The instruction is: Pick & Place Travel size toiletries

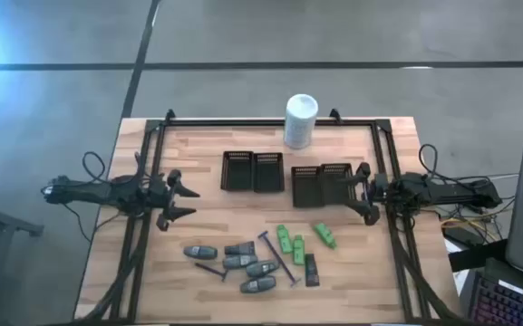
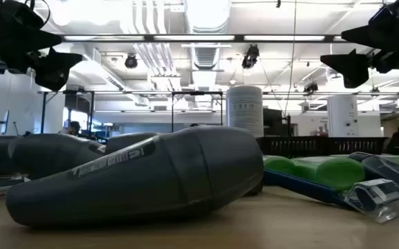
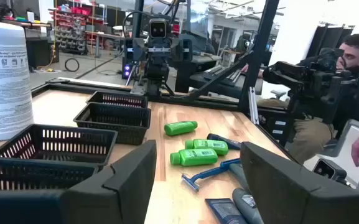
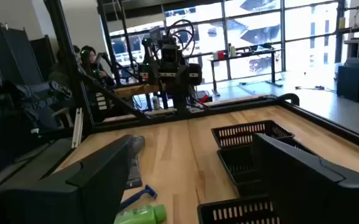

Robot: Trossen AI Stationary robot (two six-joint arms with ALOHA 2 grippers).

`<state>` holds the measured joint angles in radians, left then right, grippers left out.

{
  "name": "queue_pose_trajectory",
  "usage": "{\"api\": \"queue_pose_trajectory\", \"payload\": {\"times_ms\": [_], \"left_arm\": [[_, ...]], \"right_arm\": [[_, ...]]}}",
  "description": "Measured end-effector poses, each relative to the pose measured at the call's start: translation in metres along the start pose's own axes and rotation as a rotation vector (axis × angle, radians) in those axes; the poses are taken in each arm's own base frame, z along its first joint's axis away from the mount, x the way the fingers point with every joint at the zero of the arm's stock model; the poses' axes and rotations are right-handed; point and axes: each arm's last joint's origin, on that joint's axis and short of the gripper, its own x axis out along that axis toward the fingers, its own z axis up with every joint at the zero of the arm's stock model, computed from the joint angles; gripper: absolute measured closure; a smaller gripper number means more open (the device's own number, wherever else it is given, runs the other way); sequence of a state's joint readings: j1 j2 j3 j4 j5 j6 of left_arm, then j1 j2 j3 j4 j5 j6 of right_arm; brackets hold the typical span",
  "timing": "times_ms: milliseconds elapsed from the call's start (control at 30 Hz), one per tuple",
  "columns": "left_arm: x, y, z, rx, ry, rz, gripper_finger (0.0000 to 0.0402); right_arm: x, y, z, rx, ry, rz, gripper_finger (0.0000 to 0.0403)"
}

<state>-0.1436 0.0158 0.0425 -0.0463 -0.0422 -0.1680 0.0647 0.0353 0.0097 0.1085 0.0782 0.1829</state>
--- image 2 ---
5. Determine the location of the long blue disposable razor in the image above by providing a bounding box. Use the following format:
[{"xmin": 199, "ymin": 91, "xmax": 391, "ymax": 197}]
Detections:
[{"xmin": 263, "ymin": 168, "xmax": 399, "ymax": 225}]

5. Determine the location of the white round column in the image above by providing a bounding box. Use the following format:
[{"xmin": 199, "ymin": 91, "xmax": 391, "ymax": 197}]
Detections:
[{"xmin": 326, "ymin": 95, "xmax": 360, "ymax": 138}]

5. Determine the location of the background computer monitor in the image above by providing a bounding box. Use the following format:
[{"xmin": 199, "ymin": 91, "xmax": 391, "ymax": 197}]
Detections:
[{"xmin": 1, "ymin": 110, "xmax": 10, "ymax": 135}]

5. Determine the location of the black slotted plastic basket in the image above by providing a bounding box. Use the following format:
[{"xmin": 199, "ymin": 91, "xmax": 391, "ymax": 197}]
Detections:
[
  {"xmin": 256, "ymin": 136, "xmax": 328, "ymax": 159},
  {"xmin": 327, "ymin": 136, "xmax": 389, "ymax": 156}
]

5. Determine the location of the dark background machine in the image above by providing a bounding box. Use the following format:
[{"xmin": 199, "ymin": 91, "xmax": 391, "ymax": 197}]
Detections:
[{"xmin": 263, "ymin": 108, "xmax": 292, "ymax": 138}]

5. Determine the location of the white cylindrical canister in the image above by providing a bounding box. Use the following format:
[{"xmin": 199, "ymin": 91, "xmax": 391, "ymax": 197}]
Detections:
[{"xmin": 225, "ymin": 85, "xmax": 264, "ymax": 138}]

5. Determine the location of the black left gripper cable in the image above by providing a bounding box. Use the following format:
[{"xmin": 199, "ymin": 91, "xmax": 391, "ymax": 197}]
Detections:
[{"xmin": 24, "ymin": 0, "xmax": 52, "ymax": 27}]

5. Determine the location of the black background workstation frame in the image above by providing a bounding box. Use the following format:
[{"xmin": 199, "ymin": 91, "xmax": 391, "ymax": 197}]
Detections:
[{"xmin": 38, "ymin": 90, "xmax": 224, "ymax": 134}]

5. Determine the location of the thin hanging cable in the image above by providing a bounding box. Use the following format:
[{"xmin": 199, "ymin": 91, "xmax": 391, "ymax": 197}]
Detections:
[{"xmin": 284, "ymin": 0, "xmax": 297, "ymax": 117}]

